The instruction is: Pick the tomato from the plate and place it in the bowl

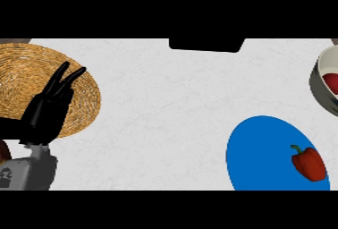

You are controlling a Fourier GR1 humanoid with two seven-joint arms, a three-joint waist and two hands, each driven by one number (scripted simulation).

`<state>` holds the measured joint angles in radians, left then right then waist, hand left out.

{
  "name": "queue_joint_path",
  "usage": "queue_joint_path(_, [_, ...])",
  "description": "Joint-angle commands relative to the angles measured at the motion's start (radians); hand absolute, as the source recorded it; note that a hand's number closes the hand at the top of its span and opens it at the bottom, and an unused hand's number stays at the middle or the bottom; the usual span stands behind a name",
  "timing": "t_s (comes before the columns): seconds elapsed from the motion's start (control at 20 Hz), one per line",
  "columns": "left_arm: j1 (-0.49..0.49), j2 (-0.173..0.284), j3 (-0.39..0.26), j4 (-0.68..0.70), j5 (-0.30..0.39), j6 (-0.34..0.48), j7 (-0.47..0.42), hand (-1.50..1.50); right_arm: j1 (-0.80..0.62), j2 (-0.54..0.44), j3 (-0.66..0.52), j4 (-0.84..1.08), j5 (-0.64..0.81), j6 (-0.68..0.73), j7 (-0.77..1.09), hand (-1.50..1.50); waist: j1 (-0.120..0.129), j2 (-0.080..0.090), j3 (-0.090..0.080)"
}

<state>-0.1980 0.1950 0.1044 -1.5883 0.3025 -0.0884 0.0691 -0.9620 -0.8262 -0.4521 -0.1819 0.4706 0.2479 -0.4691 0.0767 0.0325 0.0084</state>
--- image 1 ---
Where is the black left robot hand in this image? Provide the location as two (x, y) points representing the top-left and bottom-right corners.
(0, 61), (87, 147)

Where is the blue plate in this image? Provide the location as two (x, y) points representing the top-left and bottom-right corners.
(225, 114), (332, 191)

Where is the white bowl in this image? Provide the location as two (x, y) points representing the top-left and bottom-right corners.
(307, 44), (338, 117)

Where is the red item in bowl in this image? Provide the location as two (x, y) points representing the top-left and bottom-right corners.
(321, 72), (338, 97)

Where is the round woven wicker placemat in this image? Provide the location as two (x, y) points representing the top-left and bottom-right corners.
(0, 42), (104, 140)

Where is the black appliance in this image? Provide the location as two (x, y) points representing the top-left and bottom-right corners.
(169, 38), (247, 54)

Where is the red bell pepper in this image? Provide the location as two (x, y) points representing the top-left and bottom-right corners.
(290, 144), (329, 182)

